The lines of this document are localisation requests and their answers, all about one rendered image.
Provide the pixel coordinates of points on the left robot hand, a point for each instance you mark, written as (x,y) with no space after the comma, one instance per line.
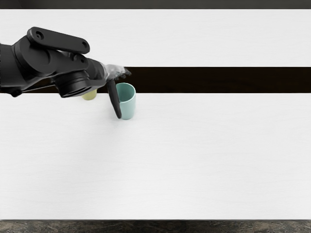
(113,93)

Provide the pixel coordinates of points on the teal cup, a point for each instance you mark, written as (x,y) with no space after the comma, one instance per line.
(127,106)

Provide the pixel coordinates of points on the yellow cup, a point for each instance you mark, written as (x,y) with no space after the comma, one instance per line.
(89,95)

